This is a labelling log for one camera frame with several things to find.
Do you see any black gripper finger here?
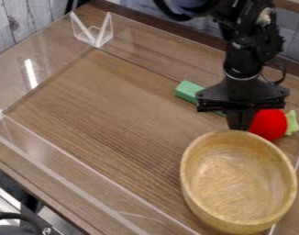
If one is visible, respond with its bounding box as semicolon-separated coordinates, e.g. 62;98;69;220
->
242;108;257;130
227;110;242;130

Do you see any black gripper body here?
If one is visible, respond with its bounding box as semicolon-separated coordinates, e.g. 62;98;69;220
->
195;73;290;112

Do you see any red plush fruit green leaf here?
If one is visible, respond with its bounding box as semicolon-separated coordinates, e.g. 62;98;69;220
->
249;109;299;141

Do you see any wooden bowl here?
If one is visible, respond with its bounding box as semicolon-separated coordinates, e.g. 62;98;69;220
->
181;130;298;235

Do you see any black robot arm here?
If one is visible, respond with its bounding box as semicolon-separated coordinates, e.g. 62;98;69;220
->
154;0;290;130

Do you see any green foam block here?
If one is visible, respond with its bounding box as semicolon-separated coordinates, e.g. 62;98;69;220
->
174;80;229;118

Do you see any black metal stand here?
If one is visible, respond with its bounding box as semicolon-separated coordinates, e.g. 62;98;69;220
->
21;201;55;235

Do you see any black cable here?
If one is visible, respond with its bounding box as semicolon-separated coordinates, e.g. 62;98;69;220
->
261;56;290;86

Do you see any clear acrylic corner bracket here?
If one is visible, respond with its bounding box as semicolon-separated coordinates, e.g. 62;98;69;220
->
70;12;114;49

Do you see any clear acrylic tray wall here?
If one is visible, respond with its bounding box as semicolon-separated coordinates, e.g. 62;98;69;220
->
0;116;199;235

